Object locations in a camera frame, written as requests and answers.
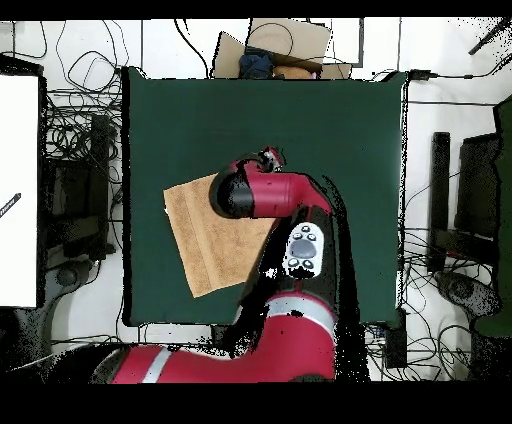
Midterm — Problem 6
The white panel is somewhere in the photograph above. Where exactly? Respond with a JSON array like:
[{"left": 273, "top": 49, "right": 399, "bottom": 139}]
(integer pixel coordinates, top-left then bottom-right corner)
[{"left": 0, "top": 74, "right": 40, "bottom": 308}]

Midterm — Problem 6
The thin dark frame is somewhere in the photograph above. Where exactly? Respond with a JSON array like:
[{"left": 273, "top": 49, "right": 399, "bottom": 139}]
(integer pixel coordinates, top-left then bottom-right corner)
[{"left": 307, "top": 17, "right": 365, "bottom": 68}]

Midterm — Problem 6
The black curved cable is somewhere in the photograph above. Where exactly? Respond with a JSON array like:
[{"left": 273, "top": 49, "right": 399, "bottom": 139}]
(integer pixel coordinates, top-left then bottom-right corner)
[{"left": 172, "top": 17, "right": 212, "bottom": 79}]

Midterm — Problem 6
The dark blue garment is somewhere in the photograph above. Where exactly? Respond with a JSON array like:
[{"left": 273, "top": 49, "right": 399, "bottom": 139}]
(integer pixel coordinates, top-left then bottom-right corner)
[{"left": 238, "top": 46, "right": 276, "bottom": 80}]

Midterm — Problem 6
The tan terry towel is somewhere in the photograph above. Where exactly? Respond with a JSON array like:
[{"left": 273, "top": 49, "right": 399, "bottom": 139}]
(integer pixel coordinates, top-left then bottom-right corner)
[{"left": 162, "top": 172, "right": 281, "bottom": 300}]

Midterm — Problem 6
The dark green table cloth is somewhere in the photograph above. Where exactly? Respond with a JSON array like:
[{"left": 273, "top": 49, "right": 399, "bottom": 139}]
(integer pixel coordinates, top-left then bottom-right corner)
[{"left": 121, "top": 65, "right": 409, "bottom": 327}]

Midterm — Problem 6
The black rod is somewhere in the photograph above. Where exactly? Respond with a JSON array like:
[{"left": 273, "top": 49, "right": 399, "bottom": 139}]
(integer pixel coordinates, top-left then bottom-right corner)
[{"left": 467, "top": 17, "right": 512, "bottom": 56}]

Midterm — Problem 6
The brown cardboard box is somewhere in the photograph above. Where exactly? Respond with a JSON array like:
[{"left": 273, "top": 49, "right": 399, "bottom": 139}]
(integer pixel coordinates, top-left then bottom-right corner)
[{"left": 210, "top": 17, "right": 354, "bottom": 80}]

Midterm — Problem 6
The black looped cable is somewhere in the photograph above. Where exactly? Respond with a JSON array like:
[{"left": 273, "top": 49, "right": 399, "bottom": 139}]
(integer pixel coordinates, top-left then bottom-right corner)
[{"left": 244, "top": 21, "right": 295, "bottom": 55}]

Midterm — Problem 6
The black equipment box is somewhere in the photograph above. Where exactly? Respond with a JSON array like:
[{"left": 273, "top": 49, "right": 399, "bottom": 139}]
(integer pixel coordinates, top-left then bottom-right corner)
[
  {"left": 41, "top": 157, "right": 94, "bottom": 261},
  {"left": 454, "top": 132, "right": 502, "bottom": 241}
]

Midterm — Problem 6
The black cable bundle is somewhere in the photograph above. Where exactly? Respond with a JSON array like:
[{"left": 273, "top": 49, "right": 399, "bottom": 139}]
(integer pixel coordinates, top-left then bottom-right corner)
[{"left": 399, "top": 227, "right": 497, "bottom": 281}]

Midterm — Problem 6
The dark green fabric chair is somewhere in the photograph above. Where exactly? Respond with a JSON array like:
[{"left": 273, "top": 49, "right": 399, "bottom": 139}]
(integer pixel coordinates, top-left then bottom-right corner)
[{"left": 473, "top": 94, "right": 512, "bottom": 338}]

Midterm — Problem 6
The black marker strip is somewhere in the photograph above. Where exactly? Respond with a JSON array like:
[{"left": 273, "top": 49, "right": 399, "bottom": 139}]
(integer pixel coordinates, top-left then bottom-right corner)
[{"left": 0, "top": 192, "right": 22, "bottom": 219}]

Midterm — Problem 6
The orange garment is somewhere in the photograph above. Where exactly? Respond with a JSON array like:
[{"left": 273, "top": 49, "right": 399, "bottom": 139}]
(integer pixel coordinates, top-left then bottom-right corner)
[{"left": 272, "top": 64, "right": 315, "bottom": 80}]

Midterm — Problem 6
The black adapter cable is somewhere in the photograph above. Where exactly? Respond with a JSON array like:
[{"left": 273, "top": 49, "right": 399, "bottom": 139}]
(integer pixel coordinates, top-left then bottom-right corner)
[{"left": 430, "top": 53, "right": 512, "bottom": 80}]

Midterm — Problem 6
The black power strip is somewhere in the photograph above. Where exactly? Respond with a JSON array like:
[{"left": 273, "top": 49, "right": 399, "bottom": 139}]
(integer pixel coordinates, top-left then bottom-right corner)
[{"left": 384, "top": 307, "right": 408, "bottom": 369}]

